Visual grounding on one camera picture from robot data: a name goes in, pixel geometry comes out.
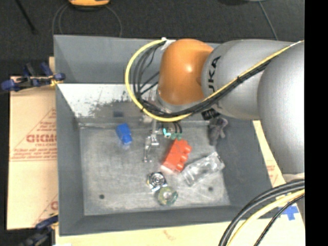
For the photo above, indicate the clear plastic box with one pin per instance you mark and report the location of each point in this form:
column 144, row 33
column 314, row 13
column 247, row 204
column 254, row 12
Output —
column 203, row 169

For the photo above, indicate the red toy building block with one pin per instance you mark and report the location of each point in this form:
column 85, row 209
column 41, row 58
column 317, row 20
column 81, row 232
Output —
column 176, row 155

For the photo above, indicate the silver round metal piece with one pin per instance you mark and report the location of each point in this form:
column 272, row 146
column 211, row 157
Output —
column 156, row 180

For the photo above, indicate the blue toy block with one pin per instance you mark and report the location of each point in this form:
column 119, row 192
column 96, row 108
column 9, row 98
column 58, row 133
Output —
column 124, row 133

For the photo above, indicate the brown cardboard board red print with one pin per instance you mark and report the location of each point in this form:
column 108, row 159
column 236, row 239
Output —
column 30, row 178

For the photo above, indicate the grey metal bin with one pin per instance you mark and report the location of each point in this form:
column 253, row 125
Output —
column 115, row 173

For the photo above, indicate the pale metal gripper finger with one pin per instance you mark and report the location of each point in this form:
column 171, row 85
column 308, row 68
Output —
column 146, row 154
column 154, row 143

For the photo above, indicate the grey toy animal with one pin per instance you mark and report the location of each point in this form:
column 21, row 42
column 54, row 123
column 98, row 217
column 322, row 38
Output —
column 216, row 131

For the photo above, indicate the clear green glass disc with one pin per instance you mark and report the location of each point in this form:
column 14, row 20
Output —
column 166, row 195

